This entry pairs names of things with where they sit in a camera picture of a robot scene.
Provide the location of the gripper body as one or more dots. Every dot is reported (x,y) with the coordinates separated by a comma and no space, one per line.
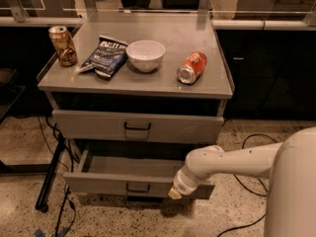
(182,185)

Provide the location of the black table leg frame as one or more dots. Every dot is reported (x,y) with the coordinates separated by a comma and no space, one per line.
(35,169)

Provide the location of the orange soda can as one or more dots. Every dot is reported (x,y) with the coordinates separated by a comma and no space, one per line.
(192,67)

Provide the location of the grey top drawer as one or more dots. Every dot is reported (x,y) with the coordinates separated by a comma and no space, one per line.
(138,127)

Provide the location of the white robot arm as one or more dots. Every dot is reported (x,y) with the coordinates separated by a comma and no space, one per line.
(290,167)

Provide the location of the blue potato chip bag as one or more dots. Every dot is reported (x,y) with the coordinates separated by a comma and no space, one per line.
(106,60)

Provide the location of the crushed gold soda can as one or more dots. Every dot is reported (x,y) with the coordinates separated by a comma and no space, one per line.
(63,44)

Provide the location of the white bowl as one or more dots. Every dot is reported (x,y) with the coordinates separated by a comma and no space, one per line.
(146,55)

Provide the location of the white horizontal rail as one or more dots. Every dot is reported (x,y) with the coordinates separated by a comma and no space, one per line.
(218,24)

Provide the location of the grey drawer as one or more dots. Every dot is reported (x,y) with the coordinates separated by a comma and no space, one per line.
(138,127)
(108,174)

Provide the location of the grey drawer cabinet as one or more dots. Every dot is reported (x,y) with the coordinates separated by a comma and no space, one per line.
(132,91)

